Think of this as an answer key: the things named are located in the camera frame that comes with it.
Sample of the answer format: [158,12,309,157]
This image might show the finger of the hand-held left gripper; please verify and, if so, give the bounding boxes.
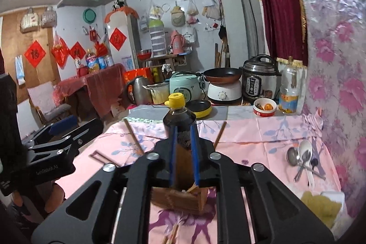
[27,118,104,168]
[21,115,81,147]

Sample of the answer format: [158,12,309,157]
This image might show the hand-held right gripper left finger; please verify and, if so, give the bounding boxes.
[31,128,177,244]

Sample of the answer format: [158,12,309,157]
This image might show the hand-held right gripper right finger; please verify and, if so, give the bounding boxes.
[190,125,335,244]

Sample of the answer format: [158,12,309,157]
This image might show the wooden utensil holder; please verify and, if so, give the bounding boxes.
[150,144,211,215]

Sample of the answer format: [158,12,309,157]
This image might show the pile of wooden chopsticks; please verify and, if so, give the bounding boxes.
[161,223,180,244]

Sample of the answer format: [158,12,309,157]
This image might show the person's left hand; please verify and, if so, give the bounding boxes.
[11,182,67,220]

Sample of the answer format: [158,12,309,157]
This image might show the cardboard box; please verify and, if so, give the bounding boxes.
[110,101,126,119]

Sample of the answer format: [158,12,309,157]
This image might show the soy sauce bottle yellow cap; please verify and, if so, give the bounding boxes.
[163,92,197,153]

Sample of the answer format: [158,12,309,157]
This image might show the yellow frying pan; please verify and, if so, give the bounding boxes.
[164,99,213,119]

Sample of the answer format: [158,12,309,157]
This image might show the side table red cloth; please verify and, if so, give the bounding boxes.
[53,64,126,119]

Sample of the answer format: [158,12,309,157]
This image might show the yellow cooking oil jug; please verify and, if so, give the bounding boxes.
[86,50,100,74]

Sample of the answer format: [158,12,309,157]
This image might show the pale yellow pot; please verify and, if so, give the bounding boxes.
[143,82,170,105]

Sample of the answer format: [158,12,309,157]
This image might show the stainless steel kettle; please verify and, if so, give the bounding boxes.
[126,76,152,106]

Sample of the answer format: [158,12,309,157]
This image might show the red diamond paper decoration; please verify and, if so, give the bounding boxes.
[24,40,46,68]
[109,27,127,51]
[69,42,87,60]

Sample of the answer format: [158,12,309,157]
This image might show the red plastic bag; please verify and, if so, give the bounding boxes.
[51,32,70,67]

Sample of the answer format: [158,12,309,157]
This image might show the white electric stove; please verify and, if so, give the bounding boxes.
[207,81,242,104]

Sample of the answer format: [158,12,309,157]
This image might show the mint green rice cooker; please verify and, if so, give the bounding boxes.
[170,72,206,103]

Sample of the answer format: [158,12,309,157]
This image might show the orange gift bag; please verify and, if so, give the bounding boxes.
[124,68,153,84]

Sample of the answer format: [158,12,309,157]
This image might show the red white bowl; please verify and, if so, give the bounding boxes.
[253,98,278,118]

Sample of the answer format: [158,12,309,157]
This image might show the brown frying pan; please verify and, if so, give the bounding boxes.
[203,67,243,84]

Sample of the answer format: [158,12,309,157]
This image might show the white refrigerator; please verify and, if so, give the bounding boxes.
[104,7,140,67]

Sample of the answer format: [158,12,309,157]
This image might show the large metal spoon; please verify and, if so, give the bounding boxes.
[287,147,326,180]

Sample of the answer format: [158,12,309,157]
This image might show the brown wooden door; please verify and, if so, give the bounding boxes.
[0,7,61,104]

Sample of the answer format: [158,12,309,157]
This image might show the wooden shelf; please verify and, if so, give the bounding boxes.
[140,52,192,73]

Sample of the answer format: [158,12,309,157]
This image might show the silver pressure cooker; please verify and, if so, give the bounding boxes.
[242,54,279,103]

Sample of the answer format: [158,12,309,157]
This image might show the grey handbag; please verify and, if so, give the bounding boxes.
[40,6,57,28]

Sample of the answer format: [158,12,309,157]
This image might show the white woven handbag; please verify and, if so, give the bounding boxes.
[21,8,40,33]

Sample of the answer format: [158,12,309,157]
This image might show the small metal spoon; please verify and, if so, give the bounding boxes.
[294,150,312,182]

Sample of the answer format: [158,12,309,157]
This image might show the leaning wooden boards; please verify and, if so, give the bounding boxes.
[214,38,231,69]

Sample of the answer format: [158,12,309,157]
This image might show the green round basin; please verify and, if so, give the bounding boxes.
[83,8,97,23]

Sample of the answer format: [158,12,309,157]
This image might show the white ceramic spoon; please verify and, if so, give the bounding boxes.
[297,140,315,188]

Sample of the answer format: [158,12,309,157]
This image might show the clear plastic oil bottle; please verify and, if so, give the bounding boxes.
[278,56,301,115]

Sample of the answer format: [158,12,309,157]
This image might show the pink thermos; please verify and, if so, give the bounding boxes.
[171,30,184,54]

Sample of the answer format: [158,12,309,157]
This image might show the stacked steamer green lid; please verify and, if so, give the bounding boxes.
[149,19,167,58]

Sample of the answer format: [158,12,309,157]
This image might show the orange refrigerator cover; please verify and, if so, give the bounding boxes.
[104,6,140,24]

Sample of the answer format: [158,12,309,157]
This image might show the white printed hanging bag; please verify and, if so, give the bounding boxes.
[182,27,197,44]

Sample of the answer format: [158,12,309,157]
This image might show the olive green cloth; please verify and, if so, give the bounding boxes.
[300,191,344,229]

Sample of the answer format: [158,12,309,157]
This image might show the white square container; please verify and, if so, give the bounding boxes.
[320,190,345,213]

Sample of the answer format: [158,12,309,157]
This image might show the yellow hanging plastic bag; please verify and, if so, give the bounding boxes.
[149,2,163,20]

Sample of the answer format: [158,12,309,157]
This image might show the beige hanging pouch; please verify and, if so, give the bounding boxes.
[171,5,185,27]

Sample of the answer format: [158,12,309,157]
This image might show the clear hanging plastic bag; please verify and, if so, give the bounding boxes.
[185,0,199,25]

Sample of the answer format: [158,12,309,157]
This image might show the beige hanging cloth bag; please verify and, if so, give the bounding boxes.
[202,0,221,20]

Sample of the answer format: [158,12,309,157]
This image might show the maroon curtain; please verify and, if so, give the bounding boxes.
[249,0,309,66]

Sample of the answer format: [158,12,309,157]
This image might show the blue white wall calendar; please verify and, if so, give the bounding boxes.
[16,55,26,86]

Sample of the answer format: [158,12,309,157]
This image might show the floral wall sheet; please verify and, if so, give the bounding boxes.
[284,0,366,219]

